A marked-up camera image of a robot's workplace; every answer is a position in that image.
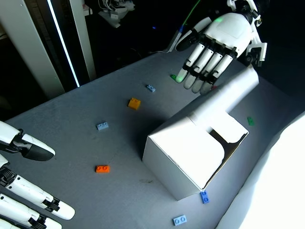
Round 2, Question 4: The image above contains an orange flat toy brick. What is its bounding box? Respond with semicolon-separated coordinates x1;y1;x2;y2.
95;165;111;174

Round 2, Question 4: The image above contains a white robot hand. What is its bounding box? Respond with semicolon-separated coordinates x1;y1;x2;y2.
0;120;76;229
175;12;254;95

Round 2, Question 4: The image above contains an orange tall toy brick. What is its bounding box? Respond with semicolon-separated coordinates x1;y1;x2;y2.
128;97;141;111

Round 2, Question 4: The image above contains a white cable with blue plug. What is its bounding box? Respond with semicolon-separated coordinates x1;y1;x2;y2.
149;25;185;54

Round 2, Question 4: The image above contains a green cable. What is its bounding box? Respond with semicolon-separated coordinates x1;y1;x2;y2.
182;0;202;26

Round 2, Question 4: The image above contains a white device with cables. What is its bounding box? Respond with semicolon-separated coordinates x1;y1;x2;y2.
98;0;136;29

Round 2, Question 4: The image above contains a wide white frame post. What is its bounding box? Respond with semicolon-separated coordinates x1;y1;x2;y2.
0;0;65;100

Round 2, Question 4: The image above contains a grey table cloth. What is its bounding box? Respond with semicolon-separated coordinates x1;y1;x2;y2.
4;47;305;229

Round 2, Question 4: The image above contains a narrow white frame post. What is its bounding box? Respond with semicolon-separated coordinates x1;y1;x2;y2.
69;0;97;81

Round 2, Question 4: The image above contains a cardboard box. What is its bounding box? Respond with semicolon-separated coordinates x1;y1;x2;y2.
142;66;260;201

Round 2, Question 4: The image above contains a white LED light strip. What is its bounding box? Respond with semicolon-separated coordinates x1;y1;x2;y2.
47;0;81;88

